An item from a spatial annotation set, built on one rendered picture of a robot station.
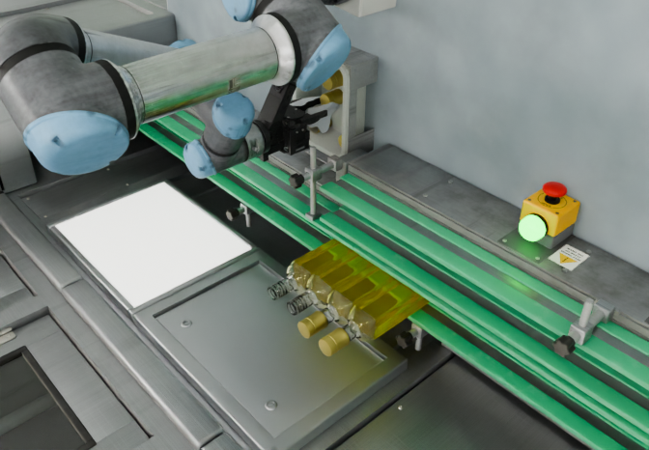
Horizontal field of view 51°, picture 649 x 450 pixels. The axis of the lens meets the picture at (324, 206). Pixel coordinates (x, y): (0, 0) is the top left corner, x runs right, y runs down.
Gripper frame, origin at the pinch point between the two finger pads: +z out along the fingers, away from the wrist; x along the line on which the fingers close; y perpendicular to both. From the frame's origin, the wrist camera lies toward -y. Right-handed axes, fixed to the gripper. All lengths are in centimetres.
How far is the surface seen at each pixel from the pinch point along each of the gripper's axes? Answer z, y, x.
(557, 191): 1, -2, 56
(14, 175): -49, 30, -73
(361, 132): 1.9, 5.2, 8.8
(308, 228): -11.3, 25.8, 5.7
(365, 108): 2.8, -0.3, 8.9
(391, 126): 5.6, 3.2, 14.0
